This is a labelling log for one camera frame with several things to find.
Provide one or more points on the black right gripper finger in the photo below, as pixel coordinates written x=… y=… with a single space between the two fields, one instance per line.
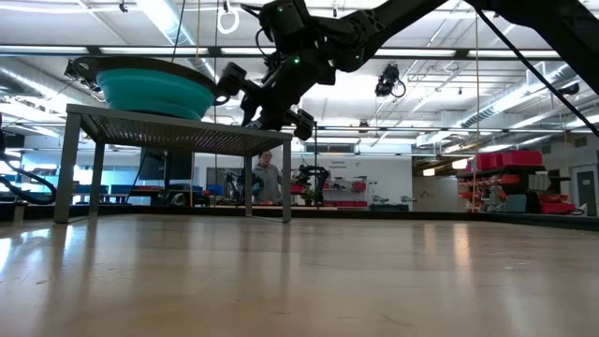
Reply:
x=270 y=123
x=249 y=110

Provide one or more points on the blue collapsible colander bowl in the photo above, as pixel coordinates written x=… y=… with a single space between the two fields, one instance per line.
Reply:
x=154 y=91

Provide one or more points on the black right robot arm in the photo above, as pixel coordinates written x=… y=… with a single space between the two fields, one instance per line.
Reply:
x=374 y=23

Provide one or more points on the black background robot arm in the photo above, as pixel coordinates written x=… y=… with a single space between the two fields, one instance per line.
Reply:
x=311 y=173

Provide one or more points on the person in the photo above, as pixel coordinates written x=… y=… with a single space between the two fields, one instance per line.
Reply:
x=269 y=182

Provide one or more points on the grey perforated metal stand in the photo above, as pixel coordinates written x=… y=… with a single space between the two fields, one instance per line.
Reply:
x=187 y=133

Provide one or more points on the red bin storage shelf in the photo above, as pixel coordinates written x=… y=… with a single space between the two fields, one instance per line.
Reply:
x=515 y=159

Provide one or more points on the grey door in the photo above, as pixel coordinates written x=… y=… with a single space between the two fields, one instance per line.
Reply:
x=587 y=192

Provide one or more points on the black wall monitor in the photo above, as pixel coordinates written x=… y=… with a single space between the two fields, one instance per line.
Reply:
x=164 y=164

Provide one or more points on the black ceiling-mounted camera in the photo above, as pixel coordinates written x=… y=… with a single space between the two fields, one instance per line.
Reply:
x=387 y=80

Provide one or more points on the black aluminium extrusion frame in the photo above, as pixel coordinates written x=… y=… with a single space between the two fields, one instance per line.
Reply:
x=421 y=216

